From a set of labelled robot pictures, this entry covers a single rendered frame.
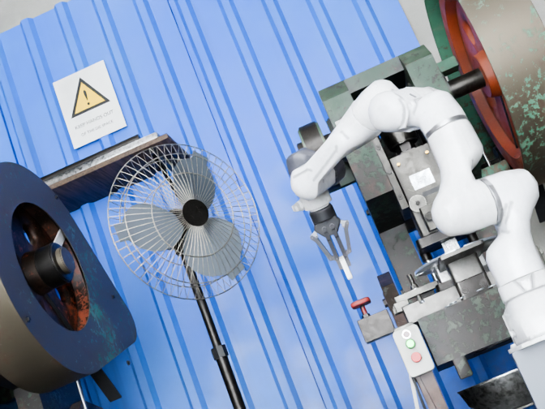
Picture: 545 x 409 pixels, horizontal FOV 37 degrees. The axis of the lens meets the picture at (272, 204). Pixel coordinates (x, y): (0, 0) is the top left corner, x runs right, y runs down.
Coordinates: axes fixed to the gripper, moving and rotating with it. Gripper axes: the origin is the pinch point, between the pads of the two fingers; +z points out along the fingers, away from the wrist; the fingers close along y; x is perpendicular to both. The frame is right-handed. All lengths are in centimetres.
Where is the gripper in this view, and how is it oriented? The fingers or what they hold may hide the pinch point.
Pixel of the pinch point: (345, 267)
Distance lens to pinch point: 251.3
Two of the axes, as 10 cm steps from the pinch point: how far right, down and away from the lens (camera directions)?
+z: 4.0, 9.0, 1.7
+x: 0.4, -2.0, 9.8
